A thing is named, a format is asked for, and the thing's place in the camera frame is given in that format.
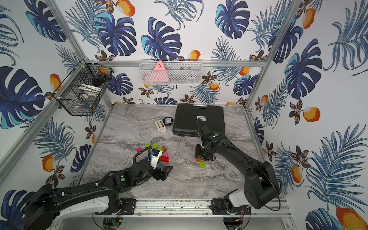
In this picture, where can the aluminium front rail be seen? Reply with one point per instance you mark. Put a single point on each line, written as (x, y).
(170, 207)

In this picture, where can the red long lego brick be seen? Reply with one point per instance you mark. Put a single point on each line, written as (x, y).
(165, 159)

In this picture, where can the lime and orange lego stack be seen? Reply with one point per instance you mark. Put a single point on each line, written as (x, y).
(164, 148)

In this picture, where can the black wire basket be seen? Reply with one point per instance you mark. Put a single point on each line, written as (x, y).
(85, 87)

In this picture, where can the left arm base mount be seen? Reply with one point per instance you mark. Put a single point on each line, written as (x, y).
(125, 206)

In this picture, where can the pink triangle card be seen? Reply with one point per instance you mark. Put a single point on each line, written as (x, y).
(159, 74)

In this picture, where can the black plastic tool case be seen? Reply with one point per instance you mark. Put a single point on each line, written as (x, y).
(189, 118)

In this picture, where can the black round tape measure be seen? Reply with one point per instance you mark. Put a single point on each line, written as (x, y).
(168, 121)

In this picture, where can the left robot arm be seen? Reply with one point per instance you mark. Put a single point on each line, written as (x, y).
(48, 204)

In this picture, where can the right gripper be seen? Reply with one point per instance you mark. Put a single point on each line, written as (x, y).
(198, 155)

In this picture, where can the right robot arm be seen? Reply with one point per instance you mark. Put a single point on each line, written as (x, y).
(260, 183)

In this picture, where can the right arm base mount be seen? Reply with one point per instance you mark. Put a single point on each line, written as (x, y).
(222, 206)

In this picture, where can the clear wall tray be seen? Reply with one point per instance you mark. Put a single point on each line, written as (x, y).
(179, 71)

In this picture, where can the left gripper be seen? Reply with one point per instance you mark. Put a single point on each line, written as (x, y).
(158, 172)

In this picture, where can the white remote control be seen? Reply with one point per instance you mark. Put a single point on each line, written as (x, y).
(159, 124)

